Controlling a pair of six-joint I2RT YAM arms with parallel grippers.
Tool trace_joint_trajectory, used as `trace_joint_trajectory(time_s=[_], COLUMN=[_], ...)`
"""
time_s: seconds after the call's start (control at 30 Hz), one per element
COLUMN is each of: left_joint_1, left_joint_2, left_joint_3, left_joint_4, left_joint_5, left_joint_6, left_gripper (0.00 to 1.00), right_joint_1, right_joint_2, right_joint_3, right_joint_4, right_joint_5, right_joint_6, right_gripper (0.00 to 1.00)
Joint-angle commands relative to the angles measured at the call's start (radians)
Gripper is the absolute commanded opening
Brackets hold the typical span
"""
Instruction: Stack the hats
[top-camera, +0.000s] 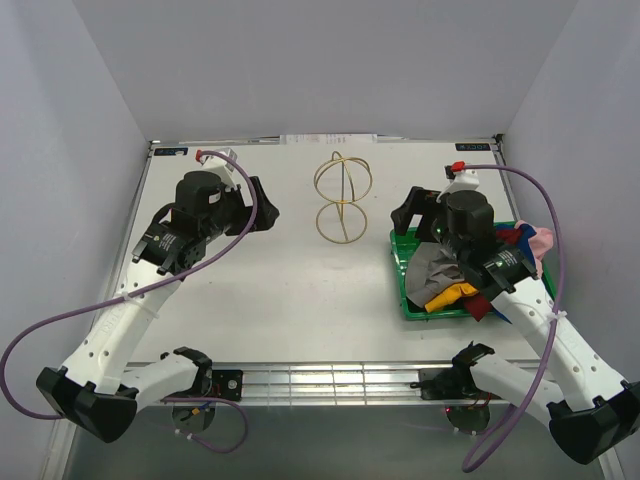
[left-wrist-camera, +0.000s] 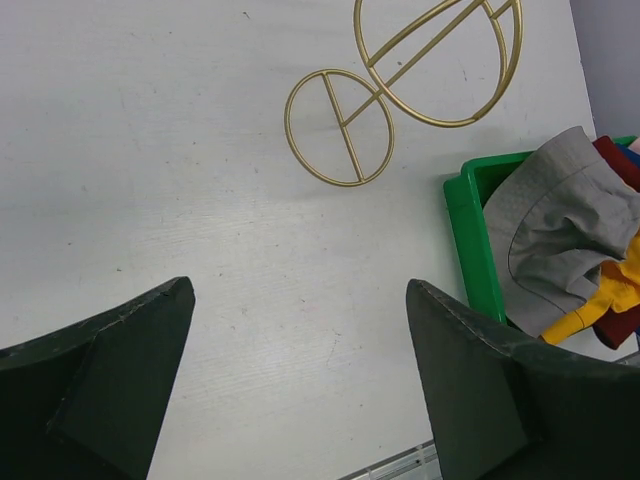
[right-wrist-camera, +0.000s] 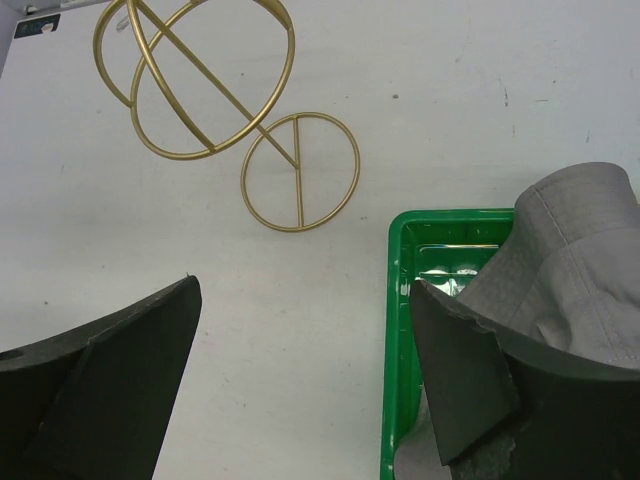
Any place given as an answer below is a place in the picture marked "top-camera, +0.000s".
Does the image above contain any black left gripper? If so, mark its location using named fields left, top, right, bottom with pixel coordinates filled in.
left=200, top=176, right=278, bottom=243

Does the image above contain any grey bucket hat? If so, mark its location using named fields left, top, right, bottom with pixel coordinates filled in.
left=404, top=242, right=464, bottom=307

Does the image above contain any yellow bucket hat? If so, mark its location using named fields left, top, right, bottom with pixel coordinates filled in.
left=425, top=282, right=479, bottom=313

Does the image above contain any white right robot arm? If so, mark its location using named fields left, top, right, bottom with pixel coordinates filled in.
left=391, top=187, right=639, bottom=465

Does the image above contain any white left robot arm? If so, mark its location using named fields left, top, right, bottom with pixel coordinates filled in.
left=36, top=170, right=279, bottom=443

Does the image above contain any green plastic tray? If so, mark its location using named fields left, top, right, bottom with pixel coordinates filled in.
left=390, top=222, right=556, bottom=321

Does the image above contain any dark red bucket hat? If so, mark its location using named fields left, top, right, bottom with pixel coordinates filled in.
left=463, top=294, right=493, bottom=322

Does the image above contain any blue bucket hat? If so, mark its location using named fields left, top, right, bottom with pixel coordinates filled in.
left=495, top=223, right=542, bottom=277

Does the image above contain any pink bucket hat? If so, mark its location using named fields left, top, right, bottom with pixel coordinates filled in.
left=515, top=221, right=554, bottom=262

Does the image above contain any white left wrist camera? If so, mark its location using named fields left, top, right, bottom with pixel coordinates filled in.
left=195, top=148, right=237, bottom=189

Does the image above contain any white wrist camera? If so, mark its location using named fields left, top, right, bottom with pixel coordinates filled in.
left=436, top=161, right=480, bottom=203
left=195, top=148, right=237, bottom=189

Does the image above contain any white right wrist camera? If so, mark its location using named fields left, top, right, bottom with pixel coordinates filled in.
left=436, top=161, right=480, bottom=203

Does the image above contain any gold wire hat stand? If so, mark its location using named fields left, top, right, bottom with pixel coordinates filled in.
left=313, top=150, right=373, bottom=245

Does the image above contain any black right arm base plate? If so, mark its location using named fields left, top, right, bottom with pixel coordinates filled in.
left=409, top=367, right=491, bottom=401

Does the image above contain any aluminium front rail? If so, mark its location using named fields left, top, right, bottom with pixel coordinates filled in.
left=57, top=362, right=601, bottom=407

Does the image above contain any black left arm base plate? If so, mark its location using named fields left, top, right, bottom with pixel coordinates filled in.
left=169, top=369, right=244, bottom=402

